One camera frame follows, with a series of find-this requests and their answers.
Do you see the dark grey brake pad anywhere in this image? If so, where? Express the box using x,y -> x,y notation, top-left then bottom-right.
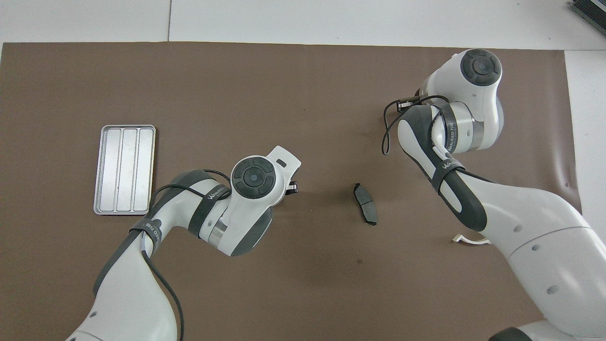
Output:
353,182 -> 379,226

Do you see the silver metal tray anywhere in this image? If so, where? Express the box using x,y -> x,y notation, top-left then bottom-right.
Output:
93,125 -> 157,216

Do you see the brown table mat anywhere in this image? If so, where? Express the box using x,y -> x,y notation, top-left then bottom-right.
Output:
0,42 -> 596,341

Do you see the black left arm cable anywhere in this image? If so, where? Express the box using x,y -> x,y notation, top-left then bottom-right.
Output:
140,169 -> 232,341

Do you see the white curved plastic bracket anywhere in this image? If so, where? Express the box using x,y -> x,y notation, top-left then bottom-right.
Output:
452,233 -> 493,245

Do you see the grey ribbed device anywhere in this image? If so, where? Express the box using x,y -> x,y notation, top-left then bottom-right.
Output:
570,0 -> 606,23

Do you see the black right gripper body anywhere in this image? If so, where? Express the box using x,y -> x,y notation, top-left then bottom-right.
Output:
397,96 -> 423,113

